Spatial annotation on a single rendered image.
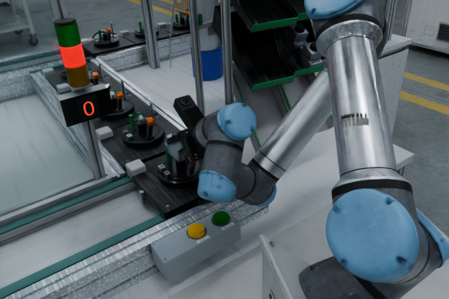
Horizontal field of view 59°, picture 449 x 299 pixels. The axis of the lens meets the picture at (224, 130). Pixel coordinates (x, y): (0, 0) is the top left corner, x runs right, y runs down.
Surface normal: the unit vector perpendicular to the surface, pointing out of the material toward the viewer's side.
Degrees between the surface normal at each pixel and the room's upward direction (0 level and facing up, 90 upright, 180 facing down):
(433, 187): 0
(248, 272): 0
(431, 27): 90
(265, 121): 45
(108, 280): 90
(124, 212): 0
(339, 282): 26
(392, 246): 52
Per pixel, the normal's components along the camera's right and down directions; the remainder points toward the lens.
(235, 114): 0.45, -0.18
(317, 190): -0.04, -0.87
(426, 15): -0.81, 0.33
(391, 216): -0.55, -0.22
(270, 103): 0.27, -0.30
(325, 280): -0.43, -0.70
